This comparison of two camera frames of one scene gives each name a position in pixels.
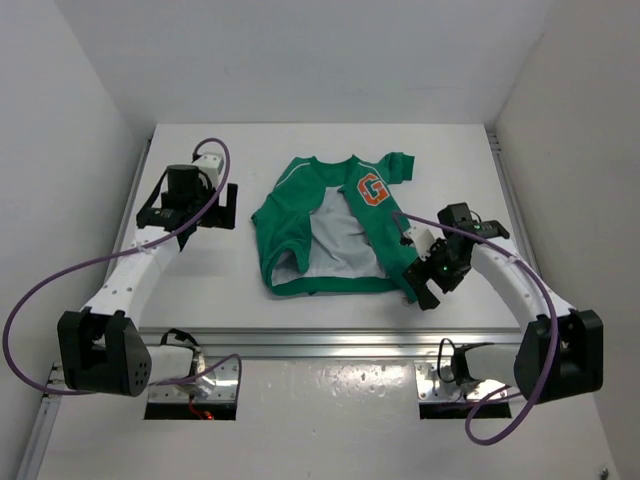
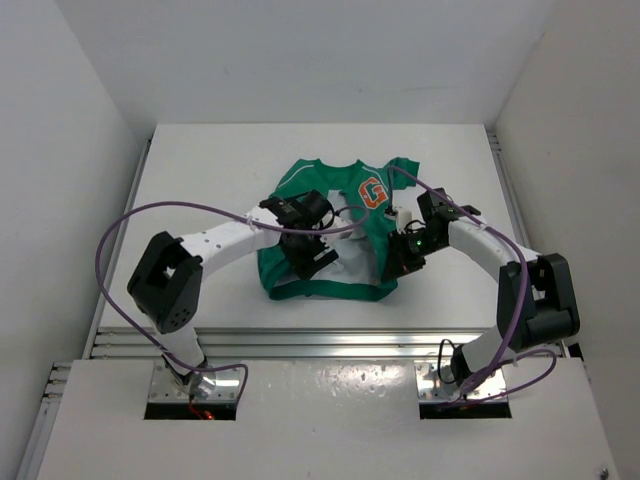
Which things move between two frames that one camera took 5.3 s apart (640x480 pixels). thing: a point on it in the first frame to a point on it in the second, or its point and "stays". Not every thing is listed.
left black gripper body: x=222 y=215 to x=300 y=253
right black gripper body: x=439 y=267 to x=411 y=248
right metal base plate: x=435 y=382 stays
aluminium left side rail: x=42 y=424 stays
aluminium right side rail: x=528 y=250 stays
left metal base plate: x=224 y=389 stays
